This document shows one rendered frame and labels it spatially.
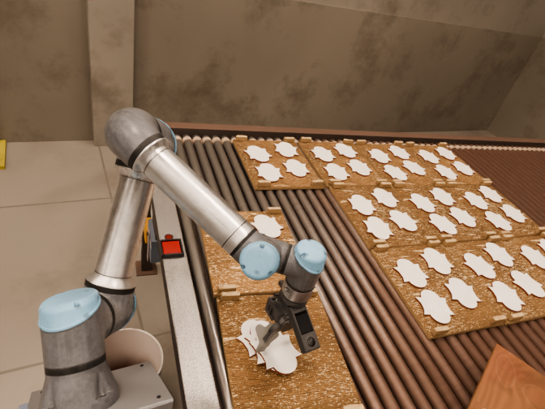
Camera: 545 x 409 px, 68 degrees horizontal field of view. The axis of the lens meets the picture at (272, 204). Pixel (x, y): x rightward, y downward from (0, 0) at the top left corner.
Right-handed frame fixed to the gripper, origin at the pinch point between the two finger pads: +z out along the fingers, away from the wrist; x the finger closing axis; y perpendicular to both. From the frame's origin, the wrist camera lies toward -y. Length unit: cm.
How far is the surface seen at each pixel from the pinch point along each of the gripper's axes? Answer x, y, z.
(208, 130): -33, 124, 6
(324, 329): -19.7, 2.2, 6.7
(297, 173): -60, 79, 6
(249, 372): 9.1, -0.7, 6.7
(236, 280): -2.3, 29.8, 6.8
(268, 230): -25, 48, 6
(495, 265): -112, -1, 7
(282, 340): -2.8, 2.5, 3.0
